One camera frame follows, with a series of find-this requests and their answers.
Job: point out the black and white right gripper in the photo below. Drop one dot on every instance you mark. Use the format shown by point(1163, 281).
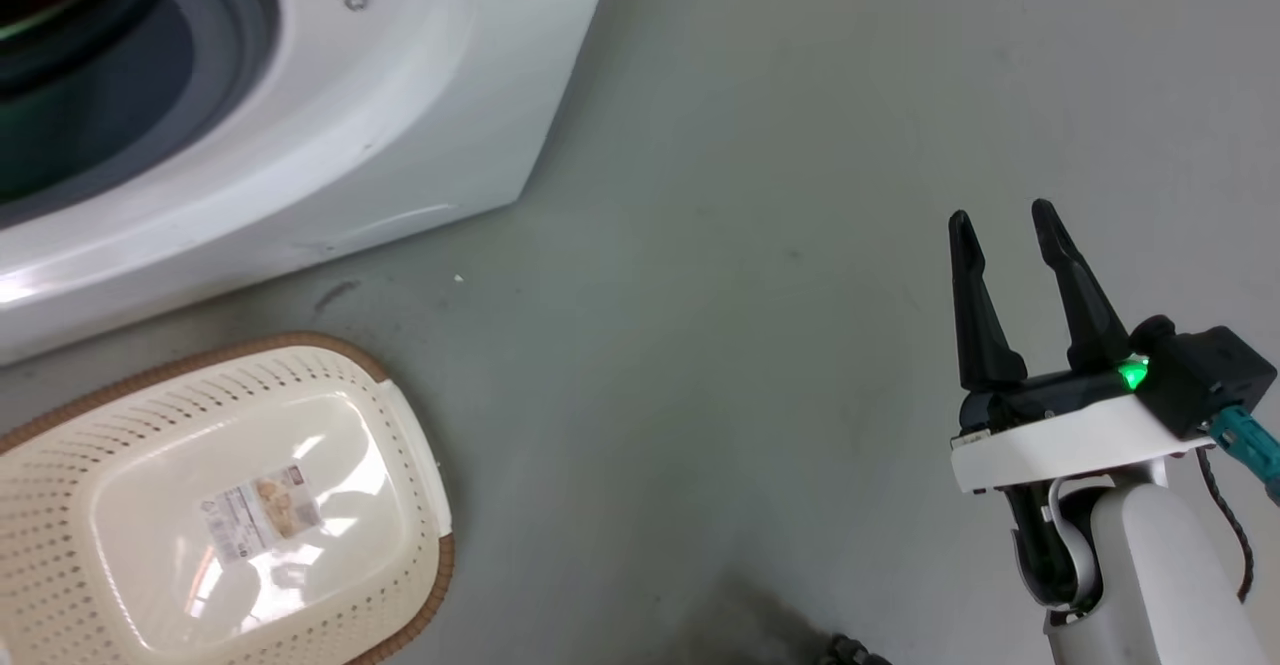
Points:
point(1060, 440)

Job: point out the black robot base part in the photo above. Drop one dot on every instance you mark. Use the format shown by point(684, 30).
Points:
point(850, 653)

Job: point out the white front-load washing machine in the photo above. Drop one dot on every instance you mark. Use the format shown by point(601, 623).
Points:
point(400, 145)

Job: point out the cream basket with brown rim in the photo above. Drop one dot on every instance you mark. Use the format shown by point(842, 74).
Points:
point(90, 425)

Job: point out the paper product sticker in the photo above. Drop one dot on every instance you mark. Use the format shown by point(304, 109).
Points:
point(262, 513)

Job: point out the grey rubber door gasket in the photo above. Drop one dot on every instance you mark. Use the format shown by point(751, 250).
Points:
point(238, 35)

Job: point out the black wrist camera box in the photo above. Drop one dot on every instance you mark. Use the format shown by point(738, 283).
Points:
point(1205, 375)

